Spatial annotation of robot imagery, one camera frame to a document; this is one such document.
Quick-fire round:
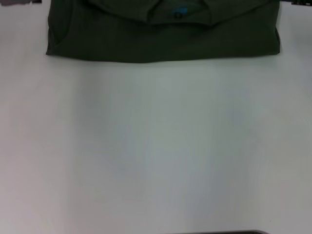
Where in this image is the dark green FREE t-shirt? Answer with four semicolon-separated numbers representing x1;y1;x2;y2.
45;0;281;63

